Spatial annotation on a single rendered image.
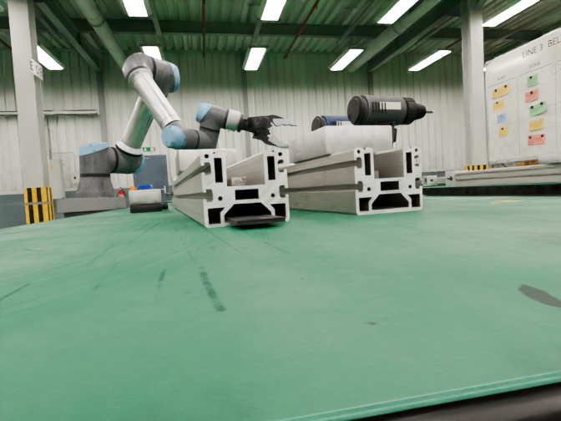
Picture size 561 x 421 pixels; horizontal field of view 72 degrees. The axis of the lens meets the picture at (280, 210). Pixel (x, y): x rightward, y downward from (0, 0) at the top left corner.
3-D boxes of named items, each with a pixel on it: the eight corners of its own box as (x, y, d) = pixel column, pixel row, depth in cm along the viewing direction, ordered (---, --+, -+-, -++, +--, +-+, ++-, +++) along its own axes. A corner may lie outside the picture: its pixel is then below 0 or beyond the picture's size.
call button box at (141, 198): (132, 212, 108) (130, 190, 107) (168, 210, 111) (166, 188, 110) (129, 213, 100) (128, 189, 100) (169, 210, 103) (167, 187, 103)
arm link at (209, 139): (181, 152, 139) (188, 122, 137) (204, 154, 149) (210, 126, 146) (196, 158, 135) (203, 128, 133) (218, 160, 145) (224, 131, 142)
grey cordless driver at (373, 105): (347, 204, 82) (342, 99, 81) (423, 198, 88) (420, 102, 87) (367, 204, 75) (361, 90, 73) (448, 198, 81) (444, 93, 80)
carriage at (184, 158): (176, 187, 88) (174, 158, 88) (224, 185, 91) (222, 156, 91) (180, 185, 73) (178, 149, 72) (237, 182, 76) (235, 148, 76)
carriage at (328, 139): (290, 178, 70) (288, 141, 70) (345, 175, 73) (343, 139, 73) (327, 173, 55) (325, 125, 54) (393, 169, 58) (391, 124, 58)
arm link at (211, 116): (196, 123, 144) (200, 100, 142) (224, 130, 145) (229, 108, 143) (193, 124, 136) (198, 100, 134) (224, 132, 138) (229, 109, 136)
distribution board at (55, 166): (36, 233, 1102) (28, 153, 1090) (84, 230, 1127) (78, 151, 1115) (32, 234, 1075) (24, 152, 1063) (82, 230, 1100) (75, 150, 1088)
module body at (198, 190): (174, 208, 119) (173, 180, 119) (207, 206, 122) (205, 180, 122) (204, 228, 43) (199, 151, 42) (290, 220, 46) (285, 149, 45)
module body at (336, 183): (235, 204, 125) (233, 178, 124) (265, 202, 128) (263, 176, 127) (356, 215, 49) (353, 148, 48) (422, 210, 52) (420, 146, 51)
